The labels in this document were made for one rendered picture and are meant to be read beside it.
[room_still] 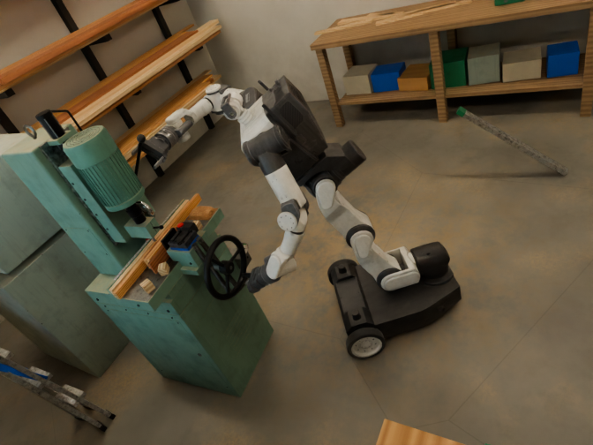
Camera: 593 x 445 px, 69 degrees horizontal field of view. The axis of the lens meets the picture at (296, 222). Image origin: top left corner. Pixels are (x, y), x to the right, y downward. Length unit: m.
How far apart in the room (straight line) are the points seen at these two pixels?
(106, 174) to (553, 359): 2.10
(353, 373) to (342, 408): 0.19
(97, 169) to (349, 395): 1.56
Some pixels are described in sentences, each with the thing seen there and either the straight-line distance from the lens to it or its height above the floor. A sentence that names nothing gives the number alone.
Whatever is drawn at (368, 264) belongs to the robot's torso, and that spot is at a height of 0.42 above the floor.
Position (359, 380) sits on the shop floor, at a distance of 2.34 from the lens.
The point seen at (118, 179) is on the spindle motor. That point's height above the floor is 1.32.
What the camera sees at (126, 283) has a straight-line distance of 1.98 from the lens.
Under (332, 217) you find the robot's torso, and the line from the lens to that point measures 1.97.
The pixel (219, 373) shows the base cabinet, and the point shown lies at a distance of 2.35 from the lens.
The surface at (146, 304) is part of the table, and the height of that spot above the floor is 0.89.
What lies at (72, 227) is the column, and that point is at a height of 1.12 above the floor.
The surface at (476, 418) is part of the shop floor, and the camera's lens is 2.20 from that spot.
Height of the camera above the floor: 1.99
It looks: 36 degrees down
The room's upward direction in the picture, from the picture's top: 22 degrees counter-clockwise
